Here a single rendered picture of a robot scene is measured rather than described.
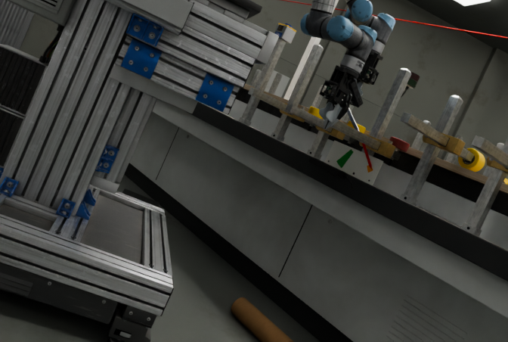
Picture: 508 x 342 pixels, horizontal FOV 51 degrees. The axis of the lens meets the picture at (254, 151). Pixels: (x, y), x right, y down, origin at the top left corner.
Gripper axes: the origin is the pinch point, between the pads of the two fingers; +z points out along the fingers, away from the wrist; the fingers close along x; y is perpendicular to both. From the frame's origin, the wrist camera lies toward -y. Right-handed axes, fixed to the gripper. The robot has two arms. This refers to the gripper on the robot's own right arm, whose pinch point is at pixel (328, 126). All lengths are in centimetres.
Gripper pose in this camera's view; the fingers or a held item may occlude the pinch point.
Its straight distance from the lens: 185.2
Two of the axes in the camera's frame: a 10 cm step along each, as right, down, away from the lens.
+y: -6.9, -2.7, -6.7
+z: -4.1, 9.1, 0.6
